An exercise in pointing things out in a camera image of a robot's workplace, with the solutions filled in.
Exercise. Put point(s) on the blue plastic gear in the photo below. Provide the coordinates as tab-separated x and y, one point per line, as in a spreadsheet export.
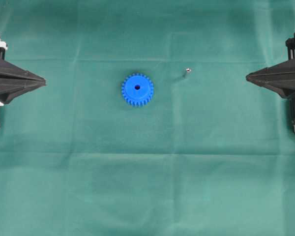
137	89

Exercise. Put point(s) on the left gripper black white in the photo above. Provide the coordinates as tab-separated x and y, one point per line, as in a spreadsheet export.
20	81

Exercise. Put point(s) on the green cloth mat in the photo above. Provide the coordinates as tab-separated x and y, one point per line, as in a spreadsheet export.
210	155

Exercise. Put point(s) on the small silver metal shaft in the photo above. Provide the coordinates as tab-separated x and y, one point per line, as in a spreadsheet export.
187	71

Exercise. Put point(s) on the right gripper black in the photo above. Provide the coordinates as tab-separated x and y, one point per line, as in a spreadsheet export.
284	68

